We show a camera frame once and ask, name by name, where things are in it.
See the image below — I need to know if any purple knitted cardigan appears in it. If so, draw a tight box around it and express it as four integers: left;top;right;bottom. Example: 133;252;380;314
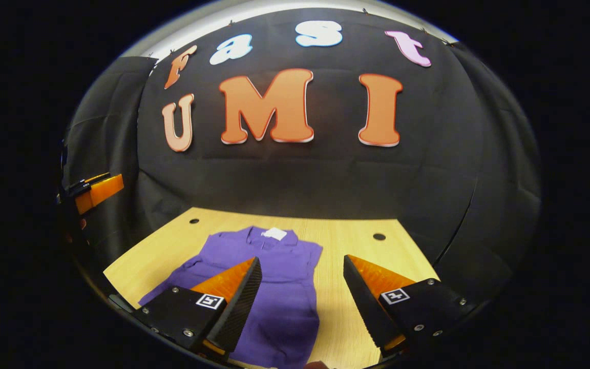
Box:
139;225;324;369

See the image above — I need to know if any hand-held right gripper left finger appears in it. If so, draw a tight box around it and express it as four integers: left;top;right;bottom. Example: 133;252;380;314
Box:
134;256;263;359

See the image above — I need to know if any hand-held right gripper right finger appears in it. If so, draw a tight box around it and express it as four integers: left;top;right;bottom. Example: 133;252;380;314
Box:
343;255;477;357

